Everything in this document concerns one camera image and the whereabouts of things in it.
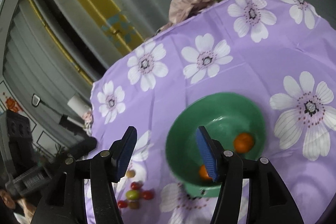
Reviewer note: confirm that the yellow patterned curtain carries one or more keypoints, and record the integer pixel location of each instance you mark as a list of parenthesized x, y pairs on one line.
[(113, 24)]

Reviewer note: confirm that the purple floral tablecloth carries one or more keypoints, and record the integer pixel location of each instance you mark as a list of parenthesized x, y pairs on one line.
[(278, 53)]

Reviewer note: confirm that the small tan longan fruit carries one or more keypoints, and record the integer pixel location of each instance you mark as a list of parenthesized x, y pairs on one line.
[(130, 173), (133, 205)]

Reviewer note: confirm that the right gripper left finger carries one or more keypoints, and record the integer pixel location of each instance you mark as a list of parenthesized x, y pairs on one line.
[(64, 201)]

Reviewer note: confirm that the red cherry tomato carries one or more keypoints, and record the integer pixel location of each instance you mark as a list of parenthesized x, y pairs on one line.
[(147, 194), (122, 204), (136, 185)]

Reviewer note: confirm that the white paper roll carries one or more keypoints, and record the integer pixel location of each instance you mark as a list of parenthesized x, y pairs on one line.
[(78, 105)]

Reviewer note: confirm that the pink crumpled cloth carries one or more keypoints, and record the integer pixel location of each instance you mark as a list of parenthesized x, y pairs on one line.
[(180, 10)]

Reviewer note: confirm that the black tripod stand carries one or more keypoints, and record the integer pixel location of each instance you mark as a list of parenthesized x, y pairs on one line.
[(65, 121)]

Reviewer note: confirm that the large orange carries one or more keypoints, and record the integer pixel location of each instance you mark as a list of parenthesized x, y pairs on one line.
[(243, 143)]

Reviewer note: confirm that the small orange tangerine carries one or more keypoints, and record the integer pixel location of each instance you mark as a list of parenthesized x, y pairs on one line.
[(203, 174)]

